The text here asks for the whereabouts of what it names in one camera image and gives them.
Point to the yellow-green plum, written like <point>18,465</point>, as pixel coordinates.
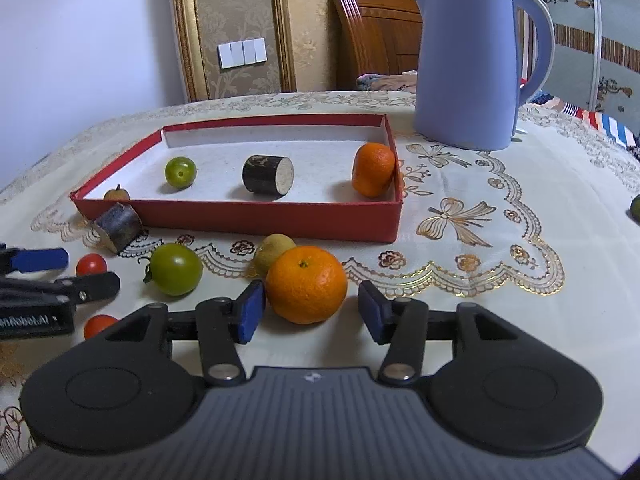
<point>270,255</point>

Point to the small green citrus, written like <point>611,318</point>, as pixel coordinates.
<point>636,207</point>

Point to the white light switch panel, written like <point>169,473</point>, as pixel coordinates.
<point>242,53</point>

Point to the wooden chair back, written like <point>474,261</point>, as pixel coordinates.
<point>380,35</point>

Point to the small green tomato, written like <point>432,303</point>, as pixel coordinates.
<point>180,172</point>

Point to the gold wall frame moulding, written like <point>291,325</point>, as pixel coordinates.
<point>187,35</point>

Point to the floral glass door wardrobe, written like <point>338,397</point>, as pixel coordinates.
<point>610,20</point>

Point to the pink floral pillow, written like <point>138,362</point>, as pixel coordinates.
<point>385,82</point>

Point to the red cherry tomato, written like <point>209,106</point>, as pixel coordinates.
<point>91,265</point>
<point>97,326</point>

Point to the small brown longan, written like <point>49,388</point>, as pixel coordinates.
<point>116,194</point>

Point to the mandarin orange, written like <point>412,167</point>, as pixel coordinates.
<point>372,170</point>
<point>306,285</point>

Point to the cream embroidered tablecloth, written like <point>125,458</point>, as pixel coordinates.
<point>500,310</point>

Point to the dark sugarcane piece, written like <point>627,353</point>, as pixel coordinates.
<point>117,225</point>
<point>265,175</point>

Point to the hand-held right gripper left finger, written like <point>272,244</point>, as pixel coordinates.
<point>250,310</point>

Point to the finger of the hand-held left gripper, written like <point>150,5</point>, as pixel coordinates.
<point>95,287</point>
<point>37,260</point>

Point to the blue electric kettle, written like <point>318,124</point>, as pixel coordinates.
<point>465,75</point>

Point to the red cardboard tray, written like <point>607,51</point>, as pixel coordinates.
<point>320,170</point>

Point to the large green tomato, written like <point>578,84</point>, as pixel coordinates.
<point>175,270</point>

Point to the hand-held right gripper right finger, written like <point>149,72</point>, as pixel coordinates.
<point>372,310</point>

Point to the striped colourful blanket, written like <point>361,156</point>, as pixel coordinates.
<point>610,127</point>

